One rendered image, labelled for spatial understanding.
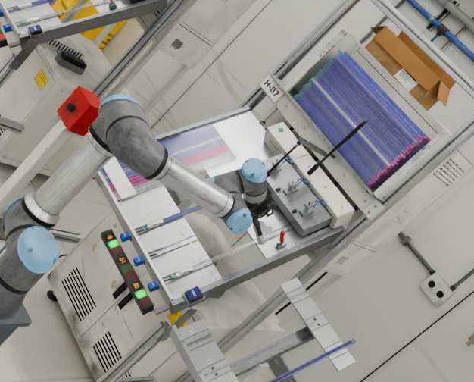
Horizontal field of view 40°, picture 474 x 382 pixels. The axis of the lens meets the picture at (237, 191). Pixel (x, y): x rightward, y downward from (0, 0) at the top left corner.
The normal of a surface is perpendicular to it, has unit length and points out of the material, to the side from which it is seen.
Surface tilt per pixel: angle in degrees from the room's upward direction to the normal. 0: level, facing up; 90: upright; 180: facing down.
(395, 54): 80
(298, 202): 45
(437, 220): 90
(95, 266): 92
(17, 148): 90
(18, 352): 0
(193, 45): 90
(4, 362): 0
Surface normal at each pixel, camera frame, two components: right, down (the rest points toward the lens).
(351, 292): -0.51, -0.21
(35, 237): 0.73, -0.58
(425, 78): -0.30, -0.32
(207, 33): 0.50, 0.72
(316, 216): 0.13, -0.61
